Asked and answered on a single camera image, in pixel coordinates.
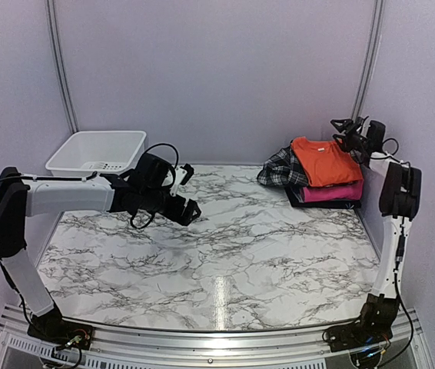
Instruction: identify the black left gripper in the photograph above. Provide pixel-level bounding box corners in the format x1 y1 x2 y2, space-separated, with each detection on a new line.
140 185 201 225

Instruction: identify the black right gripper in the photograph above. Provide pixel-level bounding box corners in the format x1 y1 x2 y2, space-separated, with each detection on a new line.
335 119 369 153

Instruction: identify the orange garment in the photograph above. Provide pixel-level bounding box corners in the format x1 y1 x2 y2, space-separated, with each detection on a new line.
291 137 364 188

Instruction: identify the black white plaid skirt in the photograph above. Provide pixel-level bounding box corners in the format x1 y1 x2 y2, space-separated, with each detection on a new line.
257 146 309 188

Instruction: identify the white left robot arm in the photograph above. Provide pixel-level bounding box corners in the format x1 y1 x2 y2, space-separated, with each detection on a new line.
0 167 201 342

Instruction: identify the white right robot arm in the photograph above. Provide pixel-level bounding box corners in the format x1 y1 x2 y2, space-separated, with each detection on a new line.
330 117 422 344

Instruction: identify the white plastic laundry bin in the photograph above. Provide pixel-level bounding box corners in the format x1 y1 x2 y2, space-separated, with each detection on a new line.
45 131 147 177

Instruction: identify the pink folded garment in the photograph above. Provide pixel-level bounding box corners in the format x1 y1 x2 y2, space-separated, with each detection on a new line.
301 180 364 202

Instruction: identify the black folded garment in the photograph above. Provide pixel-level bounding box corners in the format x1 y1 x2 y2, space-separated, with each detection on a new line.
284 188 361 210

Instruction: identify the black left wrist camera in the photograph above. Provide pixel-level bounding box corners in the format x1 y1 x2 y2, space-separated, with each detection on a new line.
134 153 176 190

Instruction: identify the right aluminium corner post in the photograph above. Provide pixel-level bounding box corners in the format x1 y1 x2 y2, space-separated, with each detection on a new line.
351 0 386 118

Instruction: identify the aluminium corner post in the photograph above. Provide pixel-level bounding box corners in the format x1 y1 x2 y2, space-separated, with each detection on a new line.
45 0 80 134
351 0 386 118

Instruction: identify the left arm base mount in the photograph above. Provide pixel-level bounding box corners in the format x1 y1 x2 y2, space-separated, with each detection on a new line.
27 321 95 350

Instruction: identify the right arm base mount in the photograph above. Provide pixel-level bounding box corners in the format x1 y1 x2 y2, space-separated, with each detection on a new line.
322 323 393 352

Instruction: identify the aluminium front frame rail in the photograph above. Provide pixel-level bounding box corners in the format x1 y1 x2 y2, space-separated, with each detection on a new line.
0 305 435 368

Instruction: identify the left aluminium corner post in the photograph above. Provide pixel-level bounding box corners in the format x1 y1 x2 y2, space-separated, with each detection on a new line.
45 0 80 134

